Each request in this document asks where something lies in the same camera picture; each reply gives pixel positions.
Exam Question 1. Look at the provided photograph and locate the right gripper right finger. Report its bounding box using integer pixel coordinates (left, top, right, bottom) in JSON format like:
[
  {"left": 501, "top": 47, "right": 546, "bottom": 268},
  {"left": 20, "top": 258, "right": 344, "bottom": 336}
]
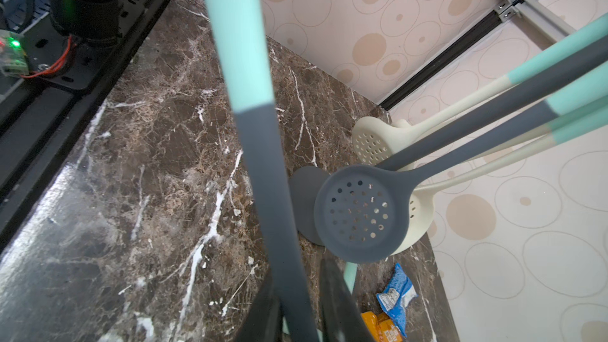
[{"left": 319, "top": 258, "right": 374, "bottom": 341}]

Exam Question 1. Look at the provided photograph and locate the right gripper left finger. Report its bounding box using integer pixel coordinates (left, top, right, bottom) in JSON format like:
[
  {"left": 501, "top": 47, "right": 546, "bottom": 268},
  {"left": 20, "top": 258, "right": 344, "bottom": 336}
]
[{"left": 234, "top": 270, "right": 283, "bottom": 342}]

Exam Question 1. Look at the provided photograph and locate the grey skimmer mint handle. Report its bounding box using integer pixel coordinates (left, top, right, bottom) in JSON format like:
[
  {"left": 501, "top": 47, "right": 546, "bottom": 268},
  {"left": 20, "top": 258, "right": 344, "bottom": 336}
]
[{"left": 313, "top": 63, "right": 607, "bottom": 263}]

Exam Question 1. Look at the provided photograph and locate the grey utensil rack stand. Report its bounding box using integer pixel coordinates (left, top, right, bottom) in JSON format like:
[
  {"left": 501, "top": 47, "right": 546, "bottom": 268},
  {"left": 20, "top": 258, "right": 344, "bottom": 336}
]
[{"left": 289, "top": 40, "right": 607, "bottom": 245}]

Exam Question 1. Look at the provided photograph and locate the cream skimmer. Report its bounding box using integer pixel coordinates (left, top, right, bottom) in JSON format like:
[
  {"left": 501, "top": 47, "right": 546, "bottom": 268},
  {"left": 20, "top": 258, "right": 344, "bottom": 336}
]
[{"left": 392, "top": 104, "right": 608, "bottom": 257}]

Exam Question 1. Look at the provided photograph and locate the cream skimmer mint handle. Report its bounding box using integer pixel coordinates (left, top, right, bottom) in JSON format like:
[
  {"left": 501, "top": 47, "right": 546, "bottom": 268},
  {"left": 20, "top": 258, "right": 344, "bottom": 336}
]
[
  {"left": 352, "top": 15, "right": 607, "bottom": 165},
  {"left": 472, "top": 96, "right": 607, "bottom": 160}
]

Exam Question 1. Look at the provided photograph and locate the grey skimmer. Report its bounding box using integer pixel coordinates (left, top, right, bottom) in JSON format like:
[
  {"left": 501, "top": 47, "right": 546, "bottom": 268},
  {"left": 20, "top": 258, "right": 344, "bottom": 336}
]
[
  {"left": 204, "top": 0, "right": 318, "bottom": 341},
  {"left": 343, "top": 262, "right": 358, "bottom": 294}
]

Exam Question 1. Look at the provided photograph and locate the orange snack packet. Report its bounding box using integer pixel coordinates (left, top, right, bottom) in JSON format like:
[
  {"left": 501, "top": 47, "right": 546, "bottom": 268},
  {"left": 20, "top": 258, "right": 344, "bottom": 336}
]
[{"left": 361, "top": 311, "right": 404, "bottom": 342}]

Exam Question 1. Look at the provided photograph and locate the blue snack packet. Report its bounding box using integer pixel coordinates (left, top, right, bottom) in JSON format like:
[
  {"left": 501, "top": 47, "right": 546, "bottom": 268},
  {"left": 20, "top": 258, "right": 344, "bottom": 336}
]
[{"left": 376, "top": 263, "right": 418, "bottom": 337}]

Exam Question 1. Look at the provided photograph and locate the aluminium frame bar left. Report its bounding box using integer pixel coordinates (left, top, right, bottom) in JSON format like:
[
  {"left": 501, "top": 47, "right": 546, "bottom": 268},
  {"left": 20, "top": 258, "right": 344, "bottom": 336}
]
[{"left": 494, "top": 0, "right": 575, "bottom": 46}]

